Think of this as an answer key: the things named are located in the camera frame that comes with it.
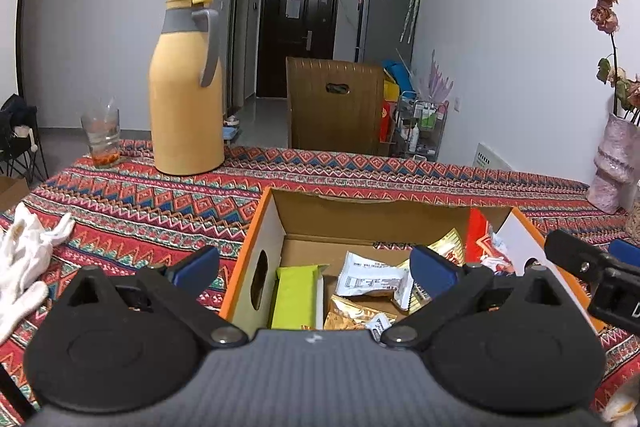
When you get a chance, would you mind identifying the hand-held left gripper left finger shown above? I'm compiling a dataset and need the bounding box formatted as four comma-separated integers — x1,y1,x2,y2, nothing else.
66,246,249,349

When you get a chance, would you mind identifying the yellow thermos jug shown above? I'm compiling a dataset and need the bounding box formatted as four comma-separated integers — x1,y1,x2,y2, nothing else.
149,0,226,176

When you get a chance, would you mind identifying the dried pink rose bouquet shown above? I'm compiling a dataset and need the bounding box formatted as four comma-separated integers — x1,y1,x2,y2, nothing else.
589,0,640,125

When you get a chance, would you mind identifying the clear container of nuts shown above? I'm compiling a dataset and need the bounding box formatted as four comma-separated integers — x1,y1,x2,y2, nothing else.
621,181,640,239

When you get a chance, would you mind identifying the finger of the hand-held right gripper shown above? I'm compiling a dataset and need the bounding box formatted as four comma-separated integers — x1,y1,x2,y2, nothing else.
608,239,640,269
544,229,619,281

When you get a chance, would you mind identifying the metal utility cart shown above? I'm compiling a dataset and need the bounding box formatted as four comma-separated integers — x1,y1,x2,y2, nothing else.
392,92,449,161

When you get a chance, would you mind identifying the grey interior door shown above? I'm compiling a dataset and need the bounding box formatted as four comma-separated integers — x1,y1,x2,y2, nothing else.
227,0,254,110

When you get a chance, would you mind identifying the white cloth glove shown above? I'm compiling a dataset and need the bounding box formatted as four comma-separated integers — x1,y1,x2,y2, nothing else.
0,202,76,348

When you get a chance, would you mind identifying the pile of assorted snack packets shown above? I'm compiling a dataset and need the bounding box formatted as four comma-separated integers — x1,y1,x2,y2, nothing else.
267,207,518,333

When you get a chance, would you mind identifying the white appliance panel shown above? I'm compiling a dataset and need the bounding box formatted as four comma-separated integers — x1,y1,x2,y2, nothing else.
472,143,513,170

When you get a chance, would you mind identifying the blue bag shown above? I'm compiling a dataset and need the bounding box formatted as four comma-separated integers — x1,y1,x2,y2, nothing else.
382,61,416,92

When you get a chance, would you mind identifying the glass cup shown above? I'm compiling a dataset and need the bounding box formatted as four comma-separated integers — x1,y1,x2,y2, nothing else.
80,99,122,169

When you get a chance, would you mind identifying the white folded umbrella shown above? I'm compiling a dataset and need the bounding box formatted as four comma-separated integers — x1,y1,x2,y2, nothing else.
400,0,422,44

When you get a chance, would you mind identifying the patterned red tablecloth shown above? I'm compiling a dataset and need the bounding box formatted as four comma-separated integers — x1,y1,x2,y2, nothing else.
0,139,640,427

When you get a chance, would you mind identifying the red gift box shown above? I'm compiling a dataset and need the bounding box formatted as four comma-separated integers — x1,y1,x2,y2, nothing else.
378,99,401,142

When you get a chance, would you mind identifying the black folding chair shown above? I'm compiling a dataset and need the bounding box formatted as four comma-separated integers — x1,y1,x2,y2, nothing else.
0,94,50,185

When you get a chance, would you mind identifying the grey refrigerator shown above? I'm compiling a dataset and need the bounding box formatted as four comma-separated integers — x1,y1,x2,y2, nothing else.
356,0,422,65

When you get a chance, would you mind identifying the red cardboard box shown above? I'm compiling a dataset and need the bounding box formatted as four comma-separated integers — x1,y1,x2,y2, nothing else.
219,186,608,338

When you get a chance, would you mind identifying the pale pink pampas grass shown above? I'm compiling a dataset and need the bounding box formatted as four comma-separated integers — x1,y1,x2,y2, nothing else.
415,49,453,105

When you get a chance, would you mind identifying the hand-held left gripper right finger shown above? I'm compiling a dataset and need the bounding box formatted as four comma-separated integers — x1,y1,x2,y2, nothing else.
380,246,568,350

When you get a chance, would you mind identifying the wooden chair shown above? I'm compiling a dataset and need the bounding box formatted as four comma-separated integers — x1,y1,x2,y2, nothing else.
286,57,386,156

